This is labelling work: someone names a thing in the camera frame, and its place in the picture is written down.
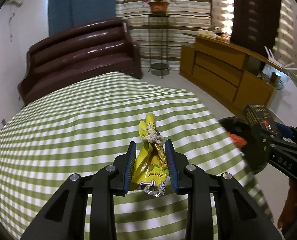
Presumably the small dark box in cabinet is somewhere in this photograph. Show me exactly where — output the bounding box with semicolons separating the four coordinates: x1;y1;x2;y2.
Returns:
270;72;281;87

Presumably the patterned beige curtain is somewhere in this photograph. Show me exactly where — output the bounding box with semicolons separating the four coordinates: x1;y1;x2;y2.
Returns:
211;0;297;86

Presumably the blue curtain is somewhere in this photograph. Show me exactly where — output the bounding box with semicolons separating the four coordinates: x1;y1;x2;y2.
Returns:
48;0;116;36

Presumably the wooden TV cabinet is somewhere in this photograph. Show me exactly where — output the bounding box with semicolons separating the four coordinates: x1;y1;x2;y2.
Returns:
180;35;284;118

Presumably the Mickey Mouse plush toy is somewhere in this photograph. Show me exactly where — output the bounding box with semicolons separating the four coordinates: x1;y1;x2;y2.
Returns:
213;27;224;38

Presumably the black lined trash bin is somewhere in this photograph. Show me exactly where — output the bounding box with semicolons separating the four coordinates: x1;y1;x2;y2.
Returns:
219;116;272;174

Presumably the orange wrapper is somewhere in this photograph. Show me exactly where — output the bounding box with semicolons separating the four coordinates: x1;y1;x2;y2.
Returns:
227;132;247;149

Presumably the striped beige curtain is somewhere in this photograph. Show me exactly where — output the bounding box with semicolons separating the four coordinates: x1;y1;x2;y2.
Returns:
116;0;211;67

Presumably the potted flowering plant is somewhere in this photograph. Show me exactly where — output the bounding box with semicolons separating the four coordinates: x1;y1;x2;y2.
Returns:
142;0;177;15

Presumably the white box on cabinet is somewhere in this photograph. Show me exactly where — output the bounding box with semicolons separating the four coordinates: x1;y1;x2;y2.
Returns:
198;29;215;37

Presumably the dark purple curtain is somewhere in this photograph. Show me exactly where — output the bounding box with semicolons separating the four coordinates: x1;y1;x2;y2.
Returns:
230;0;281;56

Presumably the dark maroon leather sofa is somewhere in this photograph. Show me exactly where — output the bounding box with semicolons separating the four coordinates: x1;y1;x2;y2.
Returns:
18;17;143;105

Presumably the green checkered tablecloth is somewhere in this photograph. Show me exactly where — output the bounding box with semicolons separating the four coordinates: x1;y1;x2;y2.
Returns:
0;72;272;239

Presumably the yellow snack wrapper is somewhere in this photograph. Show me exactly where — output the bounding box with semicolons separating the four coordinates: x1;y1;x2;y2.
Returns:
130;113;168;197

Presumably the white wifi router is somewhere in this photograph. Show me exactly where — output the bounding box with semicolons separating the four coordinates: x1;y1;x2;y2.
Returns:
264;45;297;71

